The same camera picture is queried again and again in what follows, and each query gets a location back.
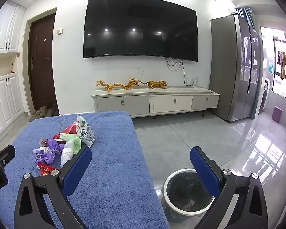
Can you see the red snack packet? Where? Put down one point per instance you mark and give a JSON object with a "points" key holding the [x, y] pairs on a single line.
{"points": [[47, 170]]}

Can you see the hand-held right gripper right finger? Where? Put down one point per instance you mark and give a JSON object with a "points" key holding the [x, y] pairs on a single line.
{"points": [[202, 171]]}

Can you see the blue towel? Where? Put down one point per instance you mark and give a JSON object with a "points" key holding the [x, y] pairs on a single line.
{"points": [[114, 148]]}

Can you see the white wall cabinet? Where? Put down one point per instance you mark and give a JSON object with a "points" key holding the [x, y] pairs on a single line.
{"points": [[7, 28]]}

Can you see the hanging clothes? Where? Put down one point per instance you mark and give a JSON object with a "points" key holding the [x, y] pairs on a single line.
{"points": [[282, 63]]}

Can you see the pair of beige shoes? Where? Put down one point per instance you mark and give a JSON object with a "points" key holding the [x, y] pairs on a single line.
{"points": [[41, 111]]}

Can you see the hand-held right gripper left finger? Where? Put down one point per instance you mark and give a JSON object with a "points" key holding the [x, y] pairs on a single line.
{"points": [[77, 169]]}

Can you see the purple stool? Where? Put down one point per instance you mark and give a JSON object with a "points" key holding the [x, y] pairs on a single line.
{"points": [[277, 114]]}

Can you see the white bin with black bag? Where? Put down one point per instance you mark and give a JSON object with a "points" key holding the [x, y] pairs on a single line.
{"points": [[181, 188]]}

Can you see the grey refrigerator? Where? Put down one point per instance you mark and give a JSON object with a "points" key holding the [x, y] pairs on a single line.
{"points": [[228, 76]]}

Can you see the wall light switch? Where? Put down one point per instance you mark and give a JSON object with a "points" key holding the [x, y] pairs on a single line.
{"points": [[59, 31]]}

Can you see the pile of snack wrappers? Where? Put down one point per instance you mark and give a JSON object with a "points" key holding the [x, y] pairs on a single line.
{"points": [[69, 145]]}

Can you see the blue curtain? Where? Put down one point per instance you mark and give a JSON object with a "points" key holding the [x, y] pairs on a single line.
{"points": [[246, 15]]}

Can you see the brown entrance door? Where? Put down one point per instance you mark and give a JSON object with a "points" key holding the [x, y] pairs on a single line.
{"points": [[43, 64]]}

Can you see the golden tiger figurine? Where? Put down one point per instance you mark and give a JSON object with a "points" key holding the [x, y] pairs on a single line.
{"points": [[156, 84]]}

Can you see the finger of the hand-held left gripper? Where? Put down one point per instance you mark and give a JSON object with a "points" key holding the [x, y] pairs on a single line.
{"points": [[4, 156]]}

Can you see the washing machine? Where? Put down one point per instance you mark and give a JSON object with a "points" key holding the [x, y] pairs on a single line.
{"points": [[264, 97]]}

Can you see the white power strip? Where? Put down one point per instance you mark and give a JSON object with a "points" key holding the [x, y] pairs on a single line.
{"points": [[195, 82]]}

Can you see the golden dragon figurine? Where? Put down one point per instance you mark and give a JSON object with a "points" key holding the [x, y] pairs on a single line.
{"points": [[120, 85]]}

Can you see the green wall poster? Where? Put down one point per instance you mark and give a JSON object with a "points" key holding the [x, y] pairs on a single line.
{"points": [[271, 67]]}

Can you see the black wall television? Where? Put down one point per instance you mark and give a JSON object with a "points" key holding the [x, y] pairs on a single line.
{"points": [[138, 28]]}

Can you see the white television cabinet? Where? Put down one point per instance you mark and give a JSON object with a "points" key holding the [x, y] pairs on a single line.
{"points": [[171, 102]]}

